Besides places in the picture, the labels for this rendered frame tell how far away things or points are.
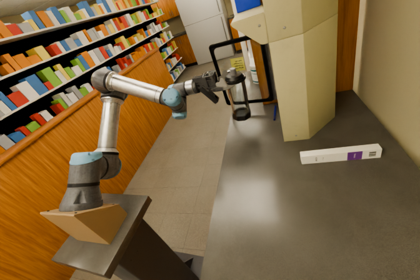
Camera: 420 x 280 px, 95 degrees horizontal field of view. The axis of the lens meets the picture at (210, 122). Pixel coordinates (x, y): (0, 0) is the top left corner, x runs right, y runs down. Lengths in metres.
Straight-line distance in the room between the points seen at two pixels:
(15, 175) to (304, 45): 2.10
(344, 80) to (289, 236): 0.89
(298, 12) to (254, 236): 0.73
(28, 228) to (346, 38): 2.49
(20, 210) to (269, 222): 1.88
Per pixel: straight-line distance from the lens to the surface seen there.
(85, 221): 0.91
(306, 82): 0.84
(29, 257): 2.28
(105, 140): 1.09
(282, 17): 0.75
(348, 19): 1.20
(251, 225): 0.76
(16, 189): 2.15
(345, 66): 1.28
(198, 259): 1.83
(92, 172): 0.95
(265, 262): 0.71
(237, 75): 0.93
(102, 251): 1.01
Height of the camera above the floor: 1.61
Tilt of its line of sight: 32 degrees down
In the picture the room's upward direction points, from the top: 22 degrees counter-clockwise
